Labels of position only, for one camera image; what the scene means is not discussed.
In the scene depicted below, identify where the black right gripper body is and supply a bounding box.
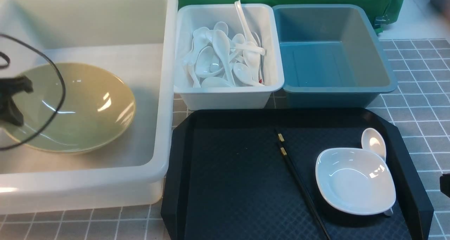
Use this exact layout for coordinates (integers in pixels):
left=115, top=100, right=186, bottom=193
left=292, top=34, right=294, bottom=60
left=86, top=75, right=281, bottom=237
left=440, top=173, right=450, bottom=198

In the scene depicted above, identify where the yellow-green noodle bowl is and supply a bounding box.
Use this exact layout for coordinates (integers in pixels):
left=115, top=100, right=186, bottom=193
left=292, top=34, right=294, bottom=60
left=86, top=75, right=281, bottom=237
left=3, top=63, right=136, bottom=154

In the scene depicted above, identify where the white ceramic soup spoon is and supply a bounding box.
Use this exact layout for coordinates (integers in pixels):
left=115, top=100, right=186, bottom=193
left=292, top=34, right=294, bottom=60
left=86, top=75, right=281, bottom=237
left=361, top=128, right=396, bottom=216

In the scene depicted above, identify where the small white sauce dish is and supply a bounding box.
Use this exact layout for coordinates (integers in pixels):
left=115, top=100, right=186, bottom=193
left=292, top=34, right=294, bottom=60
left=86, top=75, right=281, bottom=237
left=315, top=147, right=397, bottom=216

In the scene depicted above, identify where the large translucent white bin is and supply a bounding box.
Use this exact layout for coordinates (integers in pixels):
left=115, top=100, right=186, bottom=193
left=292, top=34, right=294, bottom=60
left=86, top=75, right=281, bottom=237
left=1, top=0, right=178, bottom=214

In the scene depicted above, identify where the black chopstick gold band lower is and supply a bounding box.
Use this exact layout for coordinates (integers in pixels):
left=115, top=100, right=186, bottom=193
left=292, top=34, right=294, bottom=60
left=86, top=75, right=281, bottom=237
left=277, top=141, right=331, bottom=240

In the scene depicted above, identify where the black chopstick gold band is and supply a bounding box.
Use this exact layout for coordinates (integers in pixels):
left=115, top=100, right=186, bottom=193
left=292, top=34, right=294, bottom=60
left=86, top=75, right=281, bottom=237
left=277, top=141, right=331, bottom=240
left=274, top=129, right=314, bottom=207

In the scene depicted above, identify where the teal plastic bin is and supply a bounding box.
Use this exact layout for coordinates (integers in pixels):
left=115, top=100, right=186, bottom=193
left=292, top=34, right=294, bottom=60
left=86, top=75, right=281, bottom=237
left=273, top=4, right=398, bottom=108

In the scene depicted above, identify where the black chopstick gold band upper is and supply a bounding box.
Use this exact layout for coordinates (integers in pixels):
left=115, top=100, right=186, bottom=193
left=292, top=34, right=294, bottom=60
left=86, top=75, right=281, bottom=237
left=274, top=129, right=314, bottom=207

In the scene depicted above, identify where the white spoon left of pile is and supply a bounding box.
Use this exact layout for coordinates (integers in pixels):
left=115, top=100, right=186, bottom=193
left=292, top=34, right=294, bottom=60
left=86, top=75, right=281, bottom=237
left=195, top=46, right=224, bottom=78

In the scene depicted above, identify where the white spoon of pile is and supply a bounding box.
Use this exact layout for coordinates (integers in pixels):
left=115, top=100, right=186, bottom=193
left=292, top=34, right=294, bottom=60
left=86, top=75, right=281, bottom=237
left=212, top=30, right=236, bottom=87
left=195, top=46, right=224, bottom=78

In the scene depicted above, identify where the black serving tray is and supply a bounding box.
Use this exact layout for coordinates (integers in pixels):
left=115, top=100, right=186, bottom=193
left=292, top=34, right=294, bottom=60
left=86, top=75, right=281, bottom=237
left=161, top=108, right=434, bottom=240

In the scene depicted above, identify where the white spoon centre of pile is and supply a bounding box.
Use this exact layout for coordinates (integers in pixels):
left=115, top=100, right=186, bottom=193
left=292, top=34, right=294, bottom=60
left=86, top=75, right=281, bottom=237
left=212, top=30, right=236, bottom=87

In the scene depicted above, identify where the white spoon lower right pile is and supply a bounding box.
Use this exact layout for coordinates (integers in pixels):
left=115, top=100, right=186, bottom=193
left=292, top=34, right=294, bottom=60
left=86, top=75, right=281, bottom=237
left=233, top=62, right=264, bottom=87

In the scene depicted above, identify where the upright white spoon in bin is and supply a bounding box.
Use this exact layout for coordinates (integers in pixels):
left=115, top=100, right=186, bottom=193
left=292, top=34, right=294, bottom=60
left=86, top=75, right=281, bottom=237
left=234, top=0, right=258, bottom=46

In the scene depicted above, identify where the small white plastic bin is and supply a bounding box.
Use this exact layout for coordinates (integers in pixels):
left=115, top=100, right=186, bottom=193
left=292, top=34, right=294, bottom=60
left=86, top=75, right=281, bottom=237
left=174, top=4, right=285, bottom=110

